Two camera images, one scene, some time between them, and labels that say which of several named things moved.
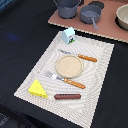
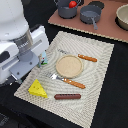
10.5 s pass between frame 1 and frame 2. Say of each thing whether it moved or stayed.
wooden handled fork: stayed
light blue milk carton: moved
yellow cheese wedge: stayed
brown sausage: stayed
